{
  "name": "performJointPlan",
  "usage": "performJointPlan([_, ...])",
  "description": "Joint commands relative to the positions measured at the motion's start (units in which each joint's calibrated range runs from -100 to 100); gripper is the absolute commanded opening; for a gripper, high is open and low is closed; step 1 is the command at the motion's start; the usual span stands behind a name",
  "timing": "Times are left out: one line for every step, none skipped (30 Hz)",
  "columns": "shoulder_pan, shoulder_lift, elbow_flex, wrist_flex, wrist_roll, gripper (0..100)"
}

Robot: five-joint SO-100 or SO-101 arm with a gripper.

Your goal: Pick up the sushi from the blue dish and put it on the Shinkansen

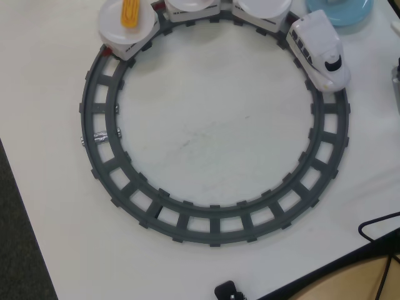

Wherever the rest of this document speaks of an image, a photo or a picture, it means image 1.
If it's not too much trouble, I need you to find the yellow egg sushi toy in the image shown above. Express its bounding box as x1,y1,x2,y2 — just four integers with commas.
120,0,141,36

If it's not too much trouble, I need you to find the white Shinkansen toy locomotive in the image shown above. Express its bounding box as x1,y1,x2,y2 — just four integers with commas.
286,9,351,92

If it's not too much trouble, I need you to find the blue round dish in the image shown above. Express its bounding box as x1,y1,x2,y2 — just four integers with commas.
304,0,388,28

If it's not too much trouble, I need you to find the white toy train wagon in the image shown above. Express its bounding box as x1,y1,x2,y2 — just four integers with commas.
231,0,290,34
99,9,157,62
164,0,222,24

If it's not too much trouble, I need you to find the black power adapter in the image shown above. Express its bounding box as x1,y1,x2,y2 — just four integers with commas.
214,280,245,300

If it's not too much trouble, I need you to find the white round plate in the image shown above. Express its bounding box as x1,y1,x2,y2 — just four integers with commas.
234,0,293,19
167,0,216,13
99,0,156,44

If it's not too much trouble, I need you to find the grey plastic device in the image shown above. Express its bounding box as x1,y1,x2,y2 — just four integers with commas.
389,57,400,91

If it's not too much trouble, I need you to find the grey circular toy rail track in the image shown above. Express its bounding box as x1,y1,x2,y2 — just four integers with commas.
77,6,351,248

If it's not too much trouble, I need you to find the black cable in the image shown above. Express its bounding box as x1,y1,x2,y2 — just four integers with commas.
357,211,400,243

